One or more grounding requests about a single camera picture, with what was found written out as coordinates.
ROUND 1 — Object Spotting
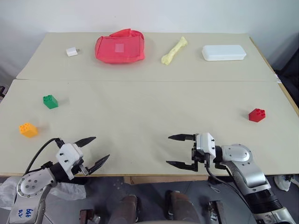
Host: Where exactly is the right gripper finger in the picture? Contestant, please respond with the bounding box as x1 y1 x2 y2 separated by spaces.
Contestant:
168 133 197 141
165 160 199 173

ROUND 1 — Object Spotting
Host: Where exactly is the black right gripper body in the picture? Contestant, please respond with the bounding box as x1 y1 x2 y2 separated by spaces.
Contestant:
191 140 212 168

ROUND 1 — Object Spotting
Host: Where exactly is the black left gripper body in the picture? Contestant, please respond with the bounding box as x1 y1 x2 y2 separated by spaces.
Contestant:
71 157 87 180

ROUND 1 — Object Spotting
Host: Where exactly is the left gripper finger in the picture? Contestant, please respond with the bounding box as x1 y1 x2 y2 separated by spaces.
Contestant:
74 136 97 148
80 154 111 176

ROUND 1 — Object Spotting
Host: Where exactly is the crumpled white plastic bag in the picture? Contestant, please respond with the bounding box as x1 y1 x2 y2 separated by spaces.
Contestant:
0 176 87 209

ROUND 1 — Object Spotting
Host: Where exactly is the dark brown rounded shape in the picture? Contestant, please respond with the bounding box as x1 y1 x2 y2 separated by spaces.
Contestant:
164 190 202 224
109 195 141 224

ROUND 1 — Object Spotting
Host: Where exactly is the green toy brick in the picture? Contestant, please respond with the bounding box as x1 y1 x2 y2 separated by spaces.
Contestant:
43 95 58 110

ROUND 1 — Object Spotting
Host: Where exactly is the yellow toy brick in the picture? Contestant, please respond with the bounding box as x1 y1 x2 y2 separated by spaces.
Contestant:
18 122 38 139

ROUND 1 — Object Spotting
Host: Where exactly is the red toy brick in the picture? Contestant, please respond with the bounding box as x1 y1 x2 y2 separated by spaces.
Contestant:
249 108 266 123

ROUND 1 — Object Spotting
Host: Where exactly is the pale yellow bone toy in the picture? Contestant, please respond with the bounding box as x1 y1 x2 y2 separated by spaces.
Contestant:
161 36 188 66

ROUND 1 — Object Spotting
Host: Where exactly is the white charger plug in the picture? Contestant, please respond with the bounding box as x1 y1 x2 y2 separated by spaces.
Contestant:
65 47 83 57

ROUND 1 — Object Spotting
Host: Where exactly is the white shoe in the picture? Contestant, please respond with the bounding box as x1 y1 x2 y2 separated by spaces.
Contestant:
274 175 293 192

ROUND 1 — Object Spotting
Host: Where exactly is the white plastic lidded box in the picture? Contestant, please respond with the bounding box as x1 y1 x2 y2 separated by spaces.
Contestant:
201 44 247 62

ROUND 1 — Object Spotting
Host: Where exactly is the red fabric pouch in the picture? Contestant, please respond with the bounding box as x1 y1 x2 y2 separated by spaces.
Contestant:
94 28 146 64

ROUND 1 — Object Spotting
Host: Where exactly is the black chair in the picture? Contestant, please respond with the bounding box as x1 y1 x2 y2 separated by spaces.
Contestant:
266 32 299 122

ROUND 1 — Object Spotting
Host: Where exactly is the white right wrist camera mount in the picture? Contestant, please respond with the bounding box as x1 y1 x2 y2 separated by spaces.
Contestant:
195 133 217 162

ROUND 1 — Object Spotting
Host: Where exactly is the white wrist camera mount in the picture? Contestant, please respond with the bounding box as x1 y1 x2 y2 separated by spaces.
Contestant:
195 133 217 162
55 143 84 180

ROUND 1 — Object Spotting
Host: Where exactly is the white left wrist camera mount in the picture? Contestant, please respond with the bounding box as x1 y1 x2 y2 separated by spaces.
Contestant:
55 143 84 180

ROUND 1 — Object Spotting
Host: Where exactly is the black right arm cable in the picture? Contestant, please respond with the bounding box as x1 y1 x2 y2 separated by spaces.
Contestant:
204 161 257 217

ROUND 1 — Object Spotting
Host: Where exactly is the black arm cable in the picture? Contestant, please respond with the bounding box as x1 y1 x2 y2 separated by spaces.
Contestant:
22 138 66 176
204 161 257 217

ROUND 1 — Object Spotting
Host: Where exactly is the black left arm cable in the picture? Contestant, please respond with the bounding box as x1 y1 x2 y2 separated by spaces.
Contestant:
22 138 66 176

